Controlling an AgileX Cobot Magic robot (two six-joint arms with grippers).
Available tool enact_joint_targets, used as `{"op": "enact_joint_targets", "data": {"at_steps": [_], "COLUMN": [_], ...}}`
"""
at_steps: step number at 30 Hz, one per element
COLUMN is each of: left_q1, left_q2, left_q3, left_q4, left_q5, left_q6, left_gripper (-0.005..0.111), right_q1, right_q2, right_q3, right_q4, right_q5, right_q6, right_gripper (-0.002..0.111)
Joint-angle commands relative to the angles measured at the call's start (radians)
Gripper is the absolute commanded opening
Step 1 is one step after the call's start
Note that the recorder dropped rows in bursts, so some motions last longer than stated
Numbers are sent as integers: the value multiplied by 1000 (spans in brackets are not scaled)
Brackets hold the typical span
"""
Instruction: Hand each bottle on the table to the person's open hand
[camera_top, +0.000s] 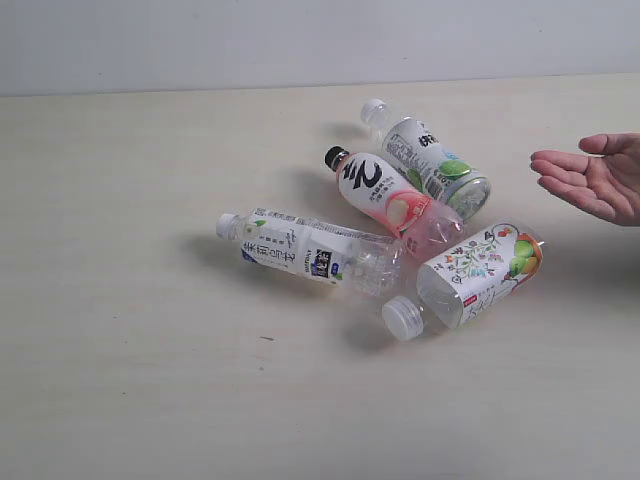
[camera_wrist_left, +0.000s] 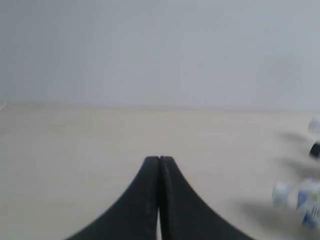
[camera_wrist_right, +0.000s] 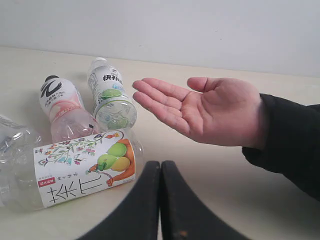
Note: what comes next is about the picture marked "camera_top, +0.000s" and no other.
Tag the person's open hand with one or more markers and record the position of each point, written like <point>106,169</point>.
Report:
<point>602,180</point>

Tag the lime drink bottle white label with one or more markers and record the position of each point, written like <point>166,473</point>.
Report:
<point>411,147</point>

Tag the floral label tea bottle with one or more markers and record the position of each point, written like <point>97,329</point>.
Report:
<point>458,285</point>

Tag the pink peach drink bottle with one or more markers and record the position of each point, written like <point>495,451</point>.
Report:
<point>425,226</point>

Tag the jasmine tea bottle white label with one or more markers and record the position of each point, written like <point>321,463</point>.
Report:
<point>315,250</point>

